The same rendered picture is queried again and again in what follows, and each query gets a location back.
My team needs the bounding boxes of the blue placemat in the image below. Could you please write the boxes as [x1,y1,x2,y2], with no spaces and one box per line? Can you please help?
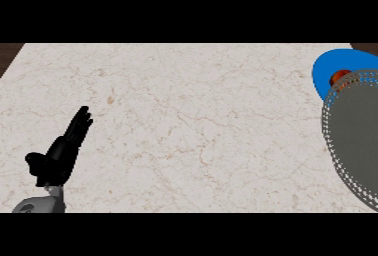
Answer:
[311,48,378,103]

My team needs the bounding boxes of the grey plate with dotted rim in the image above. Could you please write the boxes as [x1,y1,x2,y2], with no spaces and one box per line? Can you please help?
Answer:
[320,68,378,212]

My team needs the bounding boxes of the red tomato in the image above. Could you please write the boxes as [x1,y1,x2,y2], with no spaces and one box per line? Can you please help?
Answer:
[329,69,353,87]

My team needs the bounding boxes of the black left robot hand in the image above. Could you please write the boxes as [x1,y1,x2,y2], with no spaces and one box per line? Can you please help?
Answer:
[23,105,94,188]

